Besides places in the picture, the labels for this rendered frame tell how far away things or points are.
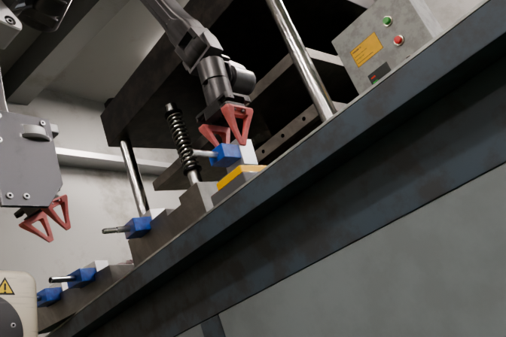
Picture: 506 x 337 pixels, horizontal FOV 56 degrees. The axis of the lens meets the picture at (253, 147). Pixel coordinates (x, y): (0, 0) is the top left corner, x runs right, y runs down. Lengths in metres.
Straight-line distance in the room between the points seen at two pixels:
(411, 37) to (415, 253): 1.11
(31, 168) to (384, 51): 1.18
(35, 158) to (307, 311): 0.46
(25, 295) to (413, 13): 1.32
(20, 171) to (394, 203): 0.52
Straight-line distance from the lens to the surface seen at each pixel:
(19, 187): 0.75
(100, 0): 3.92
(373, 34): 1.67
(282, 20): 1.76
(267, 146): 1.82
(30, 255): 4.11
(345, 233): 0.60
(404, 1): 1.64
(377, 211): 0.58
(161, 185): 2.42
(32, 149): 0.80
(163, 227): 0.92
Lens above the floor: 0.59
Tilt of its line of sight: 22 degrees up
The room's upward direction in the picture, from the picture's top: 22 degrees counter-clockwise
